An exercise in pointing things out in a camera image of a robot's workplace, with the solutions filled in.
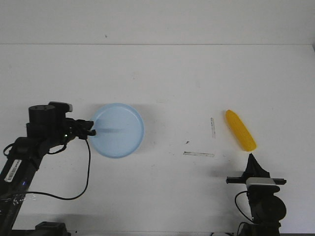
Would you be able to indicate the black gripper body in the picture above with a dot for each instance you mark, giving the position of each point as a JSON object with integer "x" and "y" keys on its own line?
{"x": 76, "y": 127}
{"x": 245, "y": 175}

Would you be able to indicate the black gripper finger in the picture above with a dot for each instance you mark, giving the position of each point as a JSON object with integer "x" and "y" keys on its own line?
{"x": 253, "y": 165}
{"x": 88, "y": 128}

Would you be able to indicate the light blue round plate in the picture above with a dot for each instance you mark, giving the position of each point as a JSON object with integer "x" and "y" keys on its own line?
{"x": 119, "y": 130}

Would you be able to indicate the yellow corn cob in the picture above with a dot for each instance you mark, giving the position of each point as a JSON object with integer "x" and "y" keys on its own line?
{"x": 240, "y": 131}

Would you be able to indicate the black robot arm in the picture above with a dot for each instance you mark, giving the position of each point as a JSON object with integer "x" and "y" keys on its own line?
{"x": 48, "y": 127}
{"x": 267, "y": 210}

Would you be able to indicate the horizontal clear tape strip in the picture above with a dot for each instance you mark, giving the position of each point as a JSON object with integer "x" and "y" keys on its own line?
{"x": 198, "y": 154}

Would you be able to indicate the vertical clear tape strip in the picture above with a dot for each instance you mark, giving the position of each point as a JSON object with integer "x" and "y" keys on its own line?
{"x": 213, "y": 128}

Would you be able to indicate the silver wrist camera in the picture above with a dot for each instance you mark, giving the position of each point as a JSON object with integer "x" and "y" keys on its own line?
{"x": 62, "y": 106}
{"x": 260, "y": 184}

